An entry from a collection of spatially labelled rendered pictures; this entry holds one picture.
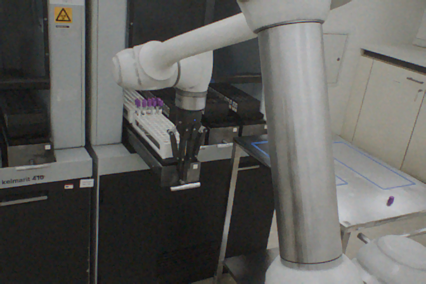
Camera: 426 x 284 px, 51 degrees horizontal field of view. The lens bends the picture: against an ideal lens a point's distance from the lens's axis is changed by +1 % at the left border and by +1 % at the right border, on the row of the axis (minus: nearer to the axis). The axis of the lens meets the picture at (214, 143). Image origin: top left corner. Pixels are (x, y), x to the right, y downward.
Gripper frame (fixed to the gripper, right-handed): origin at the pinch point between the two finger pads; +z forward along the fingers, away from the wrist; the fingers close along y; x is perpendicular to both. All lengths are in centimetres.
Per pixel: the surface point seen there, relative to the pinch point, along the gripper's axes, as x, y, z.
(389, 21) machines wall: -147, -253, -30
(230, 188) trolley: -12.4, -27.2, 18.2
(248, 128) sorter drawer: -26.9, -41.7, 0.4
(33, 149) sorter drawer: -26.9, 39.5, 0.8
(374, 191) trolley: 33, -48, -2
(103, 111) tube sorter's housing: -35.9, 15.3, -7.3
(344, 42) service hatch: -146, -208, -12
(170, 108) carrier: -34.4, -10.0, -7.3
